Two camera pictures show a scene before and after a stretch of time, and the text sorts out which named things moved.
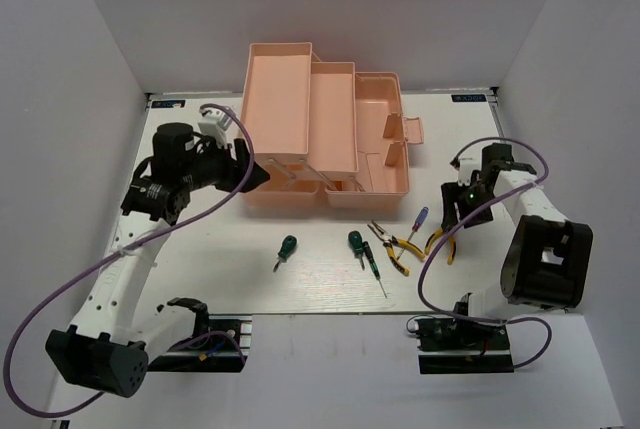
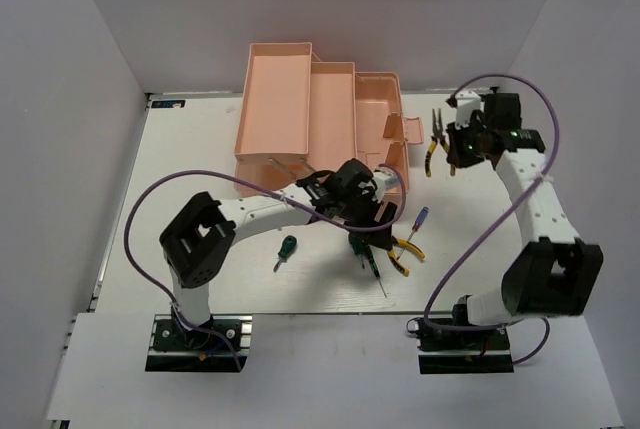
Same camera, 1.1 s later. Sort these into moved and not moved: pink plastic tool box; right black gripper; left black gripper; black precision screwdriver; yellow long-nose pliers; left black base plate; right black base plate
Moved: left black gripper; right black gripper
Not moved: black precision screwdriver; pink plastic tool box; yellow long-nose pliers; left black base plate; right black base plate
